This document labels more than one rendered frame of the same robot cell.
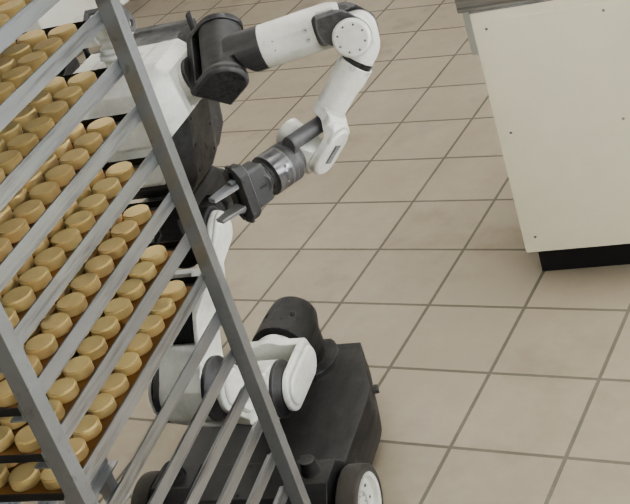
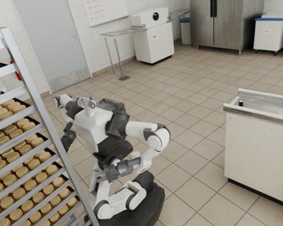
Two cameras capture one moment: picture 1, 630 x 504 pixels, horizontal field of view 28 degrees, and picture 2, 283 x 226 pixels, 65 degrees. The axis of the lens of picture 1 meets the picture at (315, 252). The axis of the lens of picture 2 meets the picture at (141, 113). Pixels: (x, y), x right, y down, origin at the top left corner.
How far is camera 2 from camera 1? 157 cm
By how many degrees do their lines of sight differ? 19
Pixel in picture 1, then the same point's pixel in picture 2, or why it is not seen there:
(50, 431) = not seen: outside the picture
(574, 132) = (249, 156)
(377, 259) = (187, 153)
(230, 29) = (122, 118)
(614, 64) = (269, 145)
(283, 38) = (133, 131)
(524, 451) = not seen: outside the picture
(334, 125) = (143, 163)
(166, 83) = (97, 129)
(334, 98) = (146, 155)
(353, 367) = (157, 197)
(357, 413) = (149, 216)
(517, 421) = not seen: outside the picture
